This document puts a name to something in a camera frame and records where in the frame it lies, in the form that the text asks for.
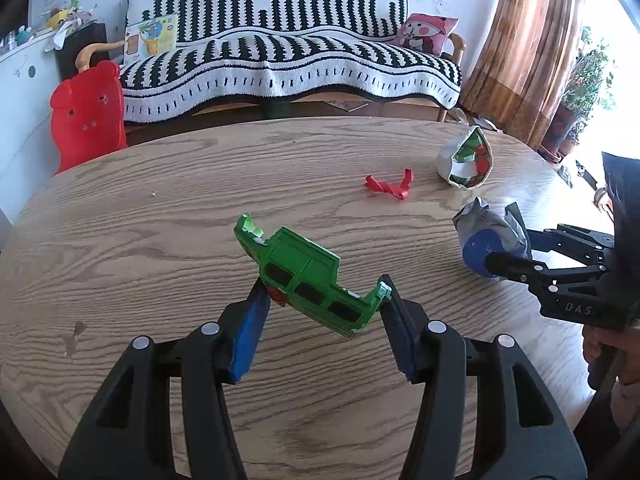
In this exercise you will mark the white paper scrap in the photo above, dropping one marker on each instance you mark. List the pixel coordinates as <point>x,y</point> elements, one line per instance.
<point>482,124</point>

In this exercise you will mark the wooden sofa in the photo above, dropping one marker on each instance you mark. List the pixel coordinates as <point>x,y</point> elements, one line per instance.
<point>457,47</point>

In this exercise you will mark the person's right hand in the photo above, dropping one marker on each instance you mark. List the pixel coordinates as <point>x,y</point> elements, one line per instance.
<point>590,347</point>

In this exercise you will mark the green carton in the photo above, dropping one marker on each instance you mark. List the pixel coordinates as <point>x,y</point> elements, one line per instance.
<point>305,280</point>

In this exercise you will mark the red plant pot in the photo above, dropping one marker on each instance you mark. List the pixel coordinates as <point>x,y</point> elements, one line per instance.
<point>560,132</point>

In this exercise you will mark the person's right forearm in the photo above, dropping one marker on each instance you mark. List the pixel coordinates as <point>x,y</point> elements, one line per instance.
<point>627,402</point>

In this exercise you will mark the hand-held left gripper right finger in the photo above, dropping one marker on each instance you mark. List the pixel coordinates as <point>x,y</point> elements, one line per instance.
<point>397,330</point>

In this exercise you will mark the pink cartoon cushion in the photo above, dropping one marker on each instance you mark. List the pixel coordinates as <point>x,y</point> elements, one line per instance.
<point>425,32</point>

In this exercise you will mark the brown striped curtain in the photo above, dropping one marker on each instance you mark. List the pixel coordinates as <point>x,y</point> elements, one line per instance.
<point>525,50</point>

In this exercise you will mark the open green snack bag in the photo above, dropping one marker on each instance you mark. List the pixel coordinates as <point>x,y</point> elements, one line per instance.
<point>447,160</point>

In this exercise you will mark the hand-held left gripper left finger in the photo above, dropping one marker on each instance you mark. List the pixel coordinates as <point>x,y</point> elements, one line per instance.
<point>247,335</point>

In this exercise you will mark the white slipper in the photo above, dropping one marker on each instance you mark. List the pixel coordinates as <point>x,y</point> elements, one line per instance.
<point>461,115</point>

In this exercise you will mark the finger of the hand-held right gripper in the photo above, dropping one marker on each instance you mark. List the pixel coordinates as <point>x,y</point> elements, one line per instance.
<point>515,265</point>
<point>565,237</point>

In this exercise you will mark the red plastic chair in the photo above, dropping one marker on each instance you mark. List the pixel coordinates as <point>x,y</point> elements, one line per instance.
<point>85,115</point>

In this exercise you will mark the colourful picture book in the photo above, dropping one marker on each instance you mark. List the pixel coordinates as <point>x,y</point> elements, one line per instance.
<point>150,40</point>

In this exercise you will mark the white cabinet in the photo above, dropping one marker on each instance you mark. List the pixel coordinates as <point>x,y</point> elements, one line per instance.
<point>25,110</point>

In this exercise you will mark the green potted plant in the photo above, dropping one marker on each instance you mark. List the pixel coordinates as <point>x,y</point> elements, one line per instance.
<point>590,80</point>

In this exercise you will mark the flat cardboard piece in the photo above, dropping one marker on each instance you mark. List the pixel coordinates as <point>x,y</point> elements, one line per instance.
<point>347,105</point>

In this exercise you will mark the white blue bag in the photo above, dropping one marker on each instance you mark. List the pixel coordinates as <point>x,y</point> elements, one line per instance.
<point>480,225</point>

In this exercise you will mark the black white patterned blanket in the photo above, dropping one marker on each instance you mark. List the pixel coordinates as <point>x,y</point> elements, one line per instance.
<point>300,60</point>

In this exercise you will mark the red twisted wrapper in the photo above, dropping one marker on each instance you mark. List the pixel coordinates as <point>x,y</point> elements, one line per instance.
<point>387,187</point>

